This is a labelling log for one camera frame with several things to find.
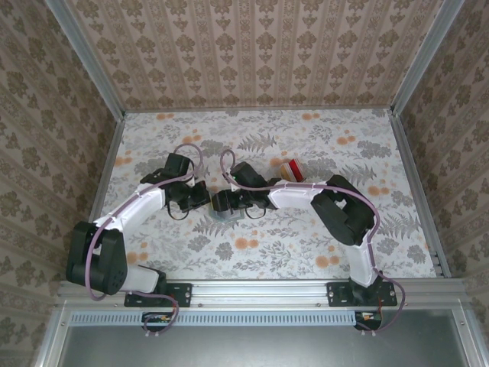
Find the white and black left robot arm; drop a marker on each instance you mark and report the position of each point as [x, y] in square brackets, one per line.
[133, 206]

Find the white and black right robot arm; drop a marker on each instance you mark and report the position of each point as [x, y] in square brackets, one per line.
[290, 197]

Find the gold credit card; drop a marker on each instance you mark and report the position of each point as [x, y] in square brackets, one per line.
[285, 171]

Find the floral table cover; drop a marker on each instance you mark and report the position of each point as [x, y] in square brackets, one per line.
[267, 248]

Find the grey metal sheet panel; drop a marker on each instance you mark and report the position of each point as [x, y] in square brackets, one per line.
[248, 348]

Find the thin aluminium wall rail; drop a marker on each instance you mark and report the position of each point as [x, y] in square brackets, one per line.
[260, 109]

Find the aluminium table side rail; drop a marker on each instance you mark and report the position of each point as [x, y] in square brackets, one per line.
[103, 179]
[420, 191]

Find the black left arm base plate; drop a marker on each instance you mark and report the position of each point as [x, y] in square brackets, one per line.
[179, 294]

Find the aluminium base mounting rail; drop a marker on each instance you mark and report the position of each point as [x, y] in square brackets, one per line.
[260, 292]

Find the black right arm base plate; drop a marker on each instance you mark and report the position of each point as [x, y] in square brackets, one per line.
[338, 294]

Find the aluminium upright frame post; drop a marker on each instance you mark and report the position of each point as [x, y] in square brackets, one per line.
[86, 63]
[424, 57]

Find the aluminium lower frame bar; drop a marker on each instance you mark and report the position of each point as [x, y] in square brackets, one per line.
[471, 336]
[51, 336]

